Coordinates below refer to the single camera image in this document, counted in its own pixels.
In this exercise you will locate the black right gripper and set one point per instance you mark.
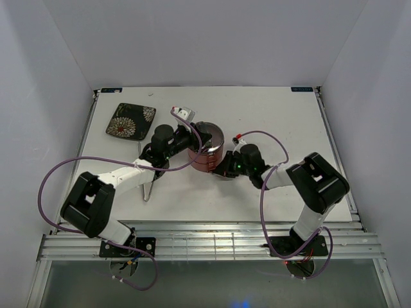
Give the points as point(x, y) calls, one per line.
point(224, 169)

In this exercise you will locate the black patterned square plate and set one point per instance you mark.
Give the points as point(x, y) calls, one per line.
point(131, 122)

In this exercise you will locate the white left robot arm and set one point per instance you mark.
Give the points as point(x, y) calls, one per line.
point(89, 202)

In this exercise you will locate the stainless steel tongs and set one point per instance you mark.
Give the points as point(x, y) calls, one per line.
point(147, 187)

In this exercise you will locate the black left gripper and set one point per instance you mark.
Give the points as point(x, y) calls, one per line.
point(193, 136)

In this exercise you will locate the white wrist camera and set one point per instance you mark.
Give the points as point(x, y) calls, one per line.
point(238, 142)
point(183, 114)

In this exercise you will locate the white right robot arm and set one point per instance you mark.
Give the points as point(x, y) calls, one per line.
point(318, 183)

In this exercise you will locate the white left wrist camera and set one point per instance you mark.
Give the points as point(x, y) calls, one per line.
point(183, 114)

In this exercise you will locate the grey lid with handle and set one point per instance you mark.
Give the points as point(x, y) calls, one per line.
point(216, 141)

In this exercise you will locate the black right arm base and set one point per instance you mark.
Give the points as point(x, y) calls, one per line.
point(286, 245)

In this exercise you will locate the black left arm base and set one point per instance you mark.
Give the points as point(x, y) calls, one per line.
point(136, 247)

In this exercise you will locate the pink steel-lined bowl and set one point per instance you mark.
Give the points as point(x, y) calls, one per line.
point(209, 155)
point(206, 167)

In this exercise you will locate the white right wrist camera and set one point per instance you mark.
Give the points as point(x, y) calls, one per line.
point(238, 142)

